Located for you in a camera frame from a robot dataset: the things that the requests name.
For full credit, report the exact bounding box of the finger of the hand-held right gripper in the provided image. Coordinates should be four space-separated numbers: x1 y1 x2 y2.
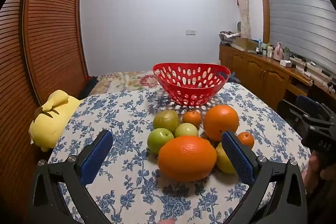
296 94 336 125
279 99 315 136

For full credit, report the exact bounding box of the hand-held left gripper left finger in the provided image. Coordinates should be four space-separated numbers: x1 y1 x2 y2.
30 129 114 224

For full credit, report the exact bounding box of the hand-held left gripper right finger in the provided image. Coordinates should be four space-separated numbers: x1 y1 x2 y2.
221 131 307 224

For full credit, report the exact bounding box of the large round orange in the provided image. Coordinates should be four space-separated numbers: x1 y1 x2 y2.
203 105 240 142

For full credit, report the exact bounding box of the large oblong orange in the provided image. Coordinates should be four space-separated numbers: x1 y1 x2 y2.
157 135 217 182

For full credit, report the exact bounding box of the pale green apple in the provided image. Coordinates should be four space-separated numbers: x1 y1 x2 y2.
175 123 199 138

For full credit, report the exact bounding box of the small mandarin orange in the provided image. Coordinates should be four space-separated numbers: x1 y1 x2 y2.
182 110 202 128
237 132 255 149

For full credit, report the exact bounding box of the bright green apple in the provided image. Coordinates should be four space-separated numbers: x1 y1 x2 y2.
147 128 175 153

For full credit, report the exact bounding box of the red perforated plastic basket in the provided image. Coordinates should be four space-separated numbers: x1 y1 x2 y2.
152 63 231 106

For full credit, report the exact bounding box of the person's right hand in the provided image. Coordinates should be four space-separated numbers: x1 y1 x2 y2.
304 154 325 194

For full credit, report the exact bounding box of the yellow lemon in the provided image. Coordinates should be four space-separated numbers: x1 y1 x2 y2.
215 142 237 174

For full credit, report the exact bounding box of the blue floral tablecloth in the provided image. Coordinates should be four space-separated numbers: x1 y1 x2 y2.
47 81 311 224

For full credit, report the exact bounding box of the yellow plush toy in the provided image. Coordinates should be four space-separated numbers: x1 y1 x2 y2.
29 90 86 152

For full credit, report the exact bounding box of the wooden side cabinet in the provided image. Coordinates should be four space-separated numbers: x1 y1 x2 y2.
219 44 336 112

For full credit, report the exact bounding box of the dark cloth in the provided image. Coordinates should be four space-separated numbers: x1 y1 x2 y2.
83 76 100 95

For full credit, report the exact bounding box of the olive green apple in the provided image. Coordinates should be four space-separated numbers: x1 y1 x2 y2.
153 110 179 133

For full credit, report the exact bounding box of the pink floral bed sheet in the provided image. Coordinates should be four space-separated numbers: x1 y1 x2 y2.
96 70 163 94

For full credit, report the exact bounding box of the cardboard box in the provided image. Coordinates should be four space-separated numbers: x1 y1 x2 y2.
232 38 259 52

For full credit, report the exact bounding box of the grey window blind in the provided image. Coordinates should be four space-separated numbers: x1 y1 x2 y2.
262 0 336 77

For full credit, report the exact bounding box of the pile of clothes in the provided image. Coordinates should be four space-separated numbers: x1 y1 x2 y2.
220 30 240 45

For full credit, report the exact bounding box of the cream lace curtain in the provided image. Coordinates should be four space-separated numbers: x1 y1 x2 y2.
231 0 252 39

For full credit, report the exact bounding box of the wooden window frame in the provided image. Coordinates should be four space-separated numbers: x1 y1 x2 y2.
257 0 271 45

